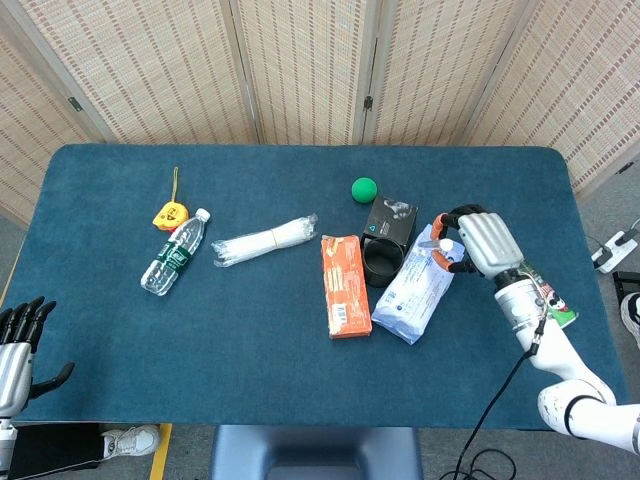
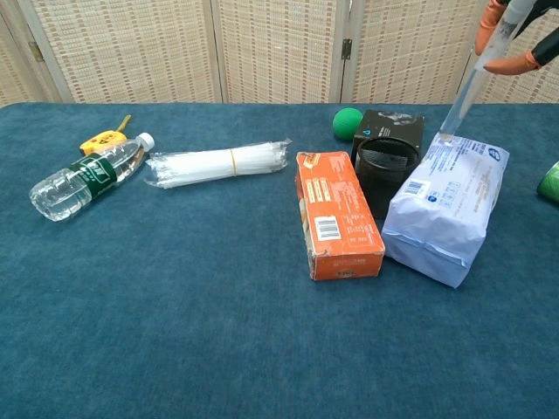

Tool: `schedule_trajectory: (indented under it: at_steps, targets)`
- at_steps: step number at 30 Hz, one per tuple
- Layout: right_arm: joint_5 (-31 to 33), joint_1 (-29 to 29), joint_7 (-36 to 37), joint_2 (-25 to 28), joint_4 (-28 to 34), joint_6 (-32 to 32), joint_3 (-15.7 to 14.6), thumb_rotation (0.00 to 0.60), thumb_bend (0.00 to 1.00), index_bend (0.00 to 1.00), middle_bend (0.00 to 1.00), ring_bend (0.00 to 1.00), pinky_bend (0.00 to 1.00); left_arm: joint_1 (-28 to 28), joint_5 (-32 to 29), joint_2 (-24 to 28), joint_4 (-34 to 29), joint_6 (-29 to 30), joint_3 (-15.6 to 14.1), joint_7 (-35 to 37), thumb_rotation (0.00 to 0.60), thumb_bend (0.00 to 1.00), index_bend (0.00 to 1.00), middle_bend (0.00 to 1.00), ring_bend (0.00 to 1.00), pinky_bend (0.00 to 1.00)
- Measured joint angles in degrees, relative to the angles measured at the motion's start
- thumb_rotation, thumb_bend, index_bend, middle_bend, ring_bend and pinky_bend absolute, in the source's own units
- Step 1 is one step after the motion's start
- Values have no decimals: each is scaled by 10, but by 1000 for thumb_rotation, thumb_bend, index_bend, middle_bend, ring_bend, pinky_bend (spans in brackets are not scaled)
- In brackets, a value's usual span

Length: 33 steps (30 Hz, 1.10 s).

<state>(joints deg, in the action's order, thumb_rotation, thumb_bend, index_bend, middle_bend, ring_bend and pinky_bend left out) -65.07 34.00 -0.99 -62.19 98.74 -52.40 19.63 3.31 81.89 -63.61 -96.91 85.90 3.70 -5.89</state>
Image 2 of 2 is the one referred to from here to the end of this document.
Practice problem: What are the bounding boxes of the orange cardboard box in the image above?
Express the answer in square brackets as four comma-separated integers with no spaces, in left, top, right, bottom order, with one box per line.
[295,149,386,282]

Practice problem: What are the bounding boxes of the bundle of white plastic straws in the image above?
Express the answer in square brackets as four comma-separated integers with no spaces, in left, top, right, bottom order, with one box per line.
[143,137,293,190]

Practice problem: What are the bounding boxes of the green ball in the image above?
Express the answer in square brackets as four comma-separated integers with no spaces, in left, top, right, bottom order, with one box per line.
[332,106,364,141]

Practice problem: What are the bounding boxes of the woven folding screen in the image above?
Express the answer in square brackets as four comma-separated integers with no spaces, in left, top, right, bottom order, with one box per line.
[0,0,559,105]

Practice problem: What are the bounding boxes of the black mesh pen holder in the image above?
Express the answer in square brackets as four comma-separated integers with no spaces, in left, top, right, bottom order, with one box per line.
[354,136,423,220]

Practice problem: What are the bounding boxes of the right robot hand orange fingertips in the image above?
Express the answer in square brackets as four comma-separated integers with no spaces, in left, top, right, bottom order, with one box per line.
[474,0,559,76]

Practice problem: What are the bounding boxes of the clear water bottle green label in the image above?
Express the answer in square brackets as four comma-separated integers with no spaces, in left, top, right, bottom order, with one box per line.
[28,132,156,223]

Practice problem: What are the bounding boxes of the yellow tape measure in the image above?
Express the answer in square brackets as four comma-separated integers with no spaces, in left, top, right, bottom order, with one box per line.
[79,114,133,156]

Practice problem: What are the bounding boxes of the blue tablecloth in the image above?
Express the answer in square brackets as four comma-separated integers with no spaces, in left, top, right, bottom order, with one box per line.
[0,102,559,419]

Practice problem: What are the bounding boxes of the black cardboard box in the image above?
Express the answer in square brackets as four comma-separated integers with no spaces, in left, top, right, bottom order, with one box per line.
[351,109,425,165]

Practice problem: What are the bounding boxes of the white plastic tube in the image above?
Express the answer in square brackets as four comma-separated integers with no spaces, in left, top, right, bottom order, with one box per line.
[438,0,536,143]

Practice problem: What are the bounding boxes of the pale blue tissue pack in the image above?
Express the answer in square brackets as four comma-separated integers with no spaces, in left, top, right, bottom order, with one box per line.
[381,134,511,289]

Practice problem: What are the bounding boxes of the green plastic object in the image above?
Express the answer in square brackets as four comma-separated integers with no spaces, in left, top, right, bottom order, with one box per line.
[536,160,559,197]

